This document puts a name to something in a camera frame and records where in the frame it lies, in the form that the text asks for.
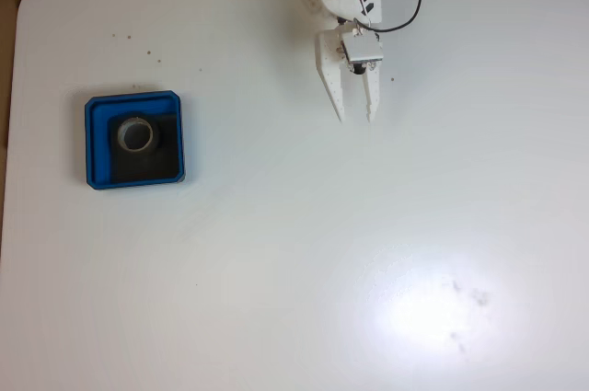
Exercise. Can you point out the black tape roll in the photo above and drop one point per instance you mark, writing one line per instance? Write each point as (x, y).
(121, 137)

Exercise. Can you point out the blue box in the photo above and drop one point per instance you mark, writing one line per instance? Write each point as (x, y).
(96, 147)

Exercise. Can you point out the white camera box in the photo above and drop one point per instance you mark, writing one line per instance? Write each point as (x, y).
(363, 48)

